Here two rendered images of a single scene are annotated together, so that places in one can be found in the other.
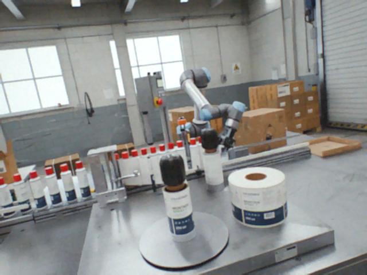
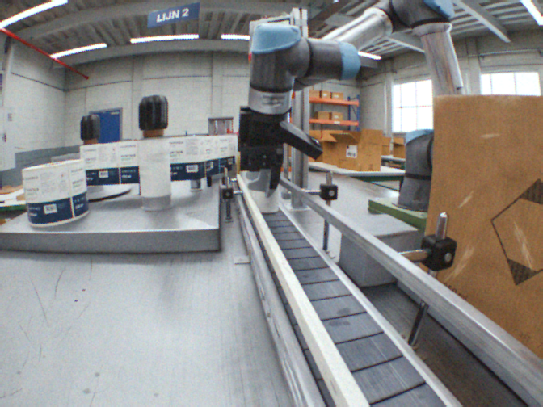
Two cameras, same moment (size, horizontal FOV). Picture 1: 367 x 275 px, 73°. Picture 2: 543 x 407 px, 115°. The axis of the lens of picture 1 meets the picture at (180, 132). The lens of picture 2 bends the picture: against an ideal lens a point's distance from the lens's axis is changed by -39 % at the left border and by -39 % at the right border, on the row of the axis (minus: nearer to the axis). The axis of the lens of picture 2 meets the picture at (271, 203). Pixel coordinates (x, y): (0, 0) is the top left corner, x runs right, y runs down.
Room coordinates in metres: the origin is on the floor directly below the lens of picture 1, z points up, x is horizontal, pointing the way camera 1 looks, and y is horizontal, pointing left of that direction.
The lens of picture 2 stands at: (1.48, -0.81, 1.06)
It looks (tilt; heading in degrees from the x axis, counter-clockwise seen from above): 14 degrees down; 92
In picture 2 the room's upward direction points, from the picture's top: straight up
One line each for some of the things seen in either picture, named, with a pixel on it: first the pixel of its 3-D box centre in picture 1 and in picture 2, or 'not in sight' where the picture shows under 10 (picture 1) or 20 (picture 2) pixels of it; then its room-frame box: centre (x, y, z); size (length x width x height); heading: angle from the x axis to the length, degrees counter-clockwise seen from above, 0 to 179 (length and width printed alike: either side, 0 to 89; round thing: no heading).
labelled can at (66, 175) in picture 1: (68, 183); not in sight; (1.26, 0.63, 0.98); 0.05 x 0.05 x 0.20
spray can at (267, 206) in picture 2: not in sight; (267, 168); (1.45, -0.17, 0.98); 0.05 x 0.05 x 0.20
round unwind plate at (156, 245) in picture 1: (183, 236); (94, 192); (0.78, 0.04, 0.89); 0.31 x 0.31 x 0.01
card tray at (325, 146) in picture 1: (325, 145); not in sight; (1.62, -0.97, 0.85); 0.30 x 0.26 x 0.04; 103
